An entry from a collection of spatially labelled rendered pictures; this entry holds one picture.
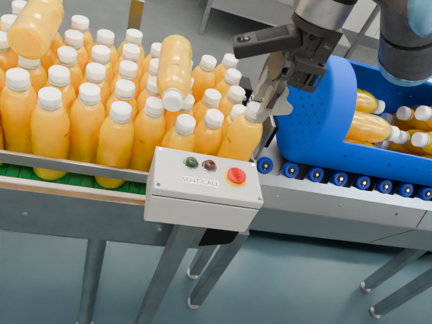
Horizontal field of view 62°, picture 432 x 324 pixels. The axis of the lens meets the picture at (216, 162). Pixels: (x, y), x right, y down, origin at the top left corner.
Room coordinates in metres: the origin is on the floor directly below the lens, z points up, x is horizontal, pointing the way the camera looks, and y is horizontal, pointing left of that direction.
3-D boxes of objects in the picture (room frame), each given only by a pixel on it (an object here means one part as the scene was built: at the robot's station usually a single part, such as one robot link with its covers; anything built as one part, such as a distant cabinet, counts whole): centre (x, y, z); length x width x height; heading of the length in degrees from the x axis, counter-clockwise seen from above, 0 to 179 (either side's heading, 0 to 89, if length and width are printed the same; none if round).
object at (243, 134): (0.61, -0.03, 1.06); 0.07 x 0.07 x 0.19
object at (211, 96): (0.69, 0.07, 1.10); 0.04 x 0.04 x 0.02
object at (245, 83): (0.98, 0.03, 0.95); 0.10 x 0.07 x 0.10; 21
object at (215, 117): (0.62, 0.04, 1.10); 0.04 x 0.04 x 0.02
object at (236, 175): (0.48, -0.05, 1.11); 0.04 x 0.04 x 0.01
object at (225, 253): (0.77, -0.17, 0.31); 0.06 x 0.06 x 0.63; 21
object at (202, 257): (0.90, -0.12, 0.31); 0.06 x 0.06 x 0.63; 21
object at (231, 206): (0.46, 0.00, 1.05); 0.20 x 0.10 x 0.10; 111
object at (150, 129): (0.57, 0.16, 1.00); 0.07 x 0.07 x 0.19
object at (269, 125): (0.81, -0.08, 0.99); 0.10 x 0.02 x 0.12; 21
